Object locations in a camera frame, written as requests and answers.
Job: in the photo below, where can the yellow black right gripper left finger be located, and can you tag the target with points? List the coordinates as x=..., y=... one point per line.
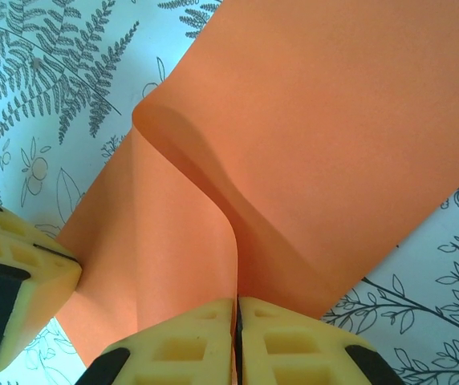
x=181, y=349

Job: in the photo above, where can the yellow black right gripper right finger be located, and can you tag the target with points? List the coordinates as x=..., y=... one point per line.
x=293, y=349

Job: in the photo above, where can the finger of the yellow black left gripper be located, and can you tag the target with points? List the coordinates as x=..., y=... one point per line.
x=21, y=256

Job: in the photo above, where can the orange paper sheet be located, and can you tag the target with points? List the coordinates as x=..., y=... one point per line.
x=293, y=120

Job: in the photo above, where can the floral patterned table cover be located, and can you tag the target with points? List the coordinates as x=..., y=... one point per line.
x=33, y=60

